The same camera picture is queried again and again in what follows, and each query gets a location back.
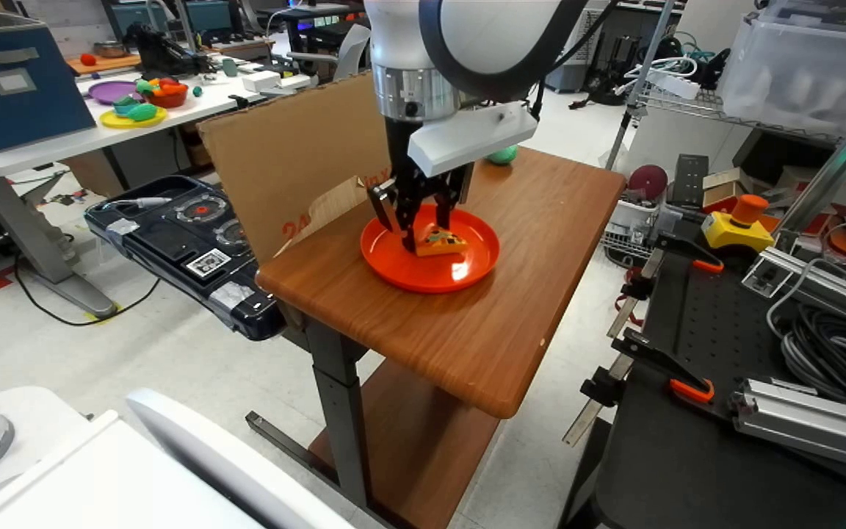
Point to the black machine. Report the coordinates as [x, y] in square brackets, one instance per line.
[162, 51]

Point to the aluminium pole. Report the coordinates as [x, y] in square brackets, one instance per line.
[834, 173]

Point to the red bowl of toy food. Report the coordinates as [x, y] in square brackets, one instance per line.
[167, 93]

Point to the orange plate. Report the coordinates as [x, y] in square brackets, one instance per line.
[430, 272]

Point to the green toy vegetable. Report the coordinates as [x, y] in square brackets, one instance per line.
[140, 112]

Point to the green ball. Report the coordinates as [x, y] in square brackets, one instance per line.
[504, 155]

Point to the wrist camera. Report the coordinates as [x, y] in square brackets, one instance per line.
[471, 138]

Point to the blue storage box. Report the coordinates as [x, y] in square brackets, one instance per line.
[12, 95]

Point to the dark blue toy stove top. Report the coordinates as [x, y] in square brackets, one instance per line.
[173, 242]

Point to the purple plate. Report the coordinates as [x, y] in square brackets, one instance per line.
[111, 92]

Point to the toy pizza slice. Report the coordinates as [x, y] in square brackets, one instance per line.
[443, 242]

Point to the office chair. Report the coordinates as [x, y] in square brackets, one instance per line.
[349, 51]

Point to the cardboard sheet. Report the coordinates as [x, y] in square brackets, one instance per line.
[283, 162]

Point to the red ball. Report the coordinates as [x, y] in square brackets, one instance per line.
[88, 59]

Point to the black orange bar clamp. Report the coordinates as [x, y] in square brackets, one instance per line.
[687, 250]
[658, 360]

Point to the yellow plate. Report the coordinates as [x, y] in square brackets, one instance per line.
[118, 121]

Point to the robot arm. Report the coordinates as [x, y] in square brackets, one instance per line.
[467, 37]

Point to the maroon disc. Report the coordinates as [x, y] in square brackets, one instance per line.
[648, 181]

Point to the row of monitors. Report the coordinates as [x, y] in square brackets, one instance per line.
[206, 15]

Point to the yellow emergency stop button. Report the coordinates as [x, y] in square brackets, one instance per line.
[739, 228]

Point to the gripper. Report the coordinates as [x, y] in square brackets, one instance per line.
[399, 147]

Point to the wooden board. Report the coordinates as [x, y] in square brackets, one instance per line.
[111, 64]

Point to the aluminium profile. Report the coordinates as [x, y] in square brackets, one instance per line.
[812, 426]
[819, 283]

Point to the metal bowl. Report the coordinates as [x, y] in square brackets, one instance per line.
[109, 49]

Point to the white plastic fixture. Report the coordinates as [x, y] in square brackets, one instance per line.
[122, 477]

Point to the clear plastic bin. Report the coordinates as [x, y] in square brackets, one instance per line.
[805, 73]

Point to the green cup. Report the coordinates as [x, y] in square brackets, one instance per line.
[230, 67]

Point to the white desk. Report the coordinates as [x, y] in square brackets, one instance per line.
[63, 139]

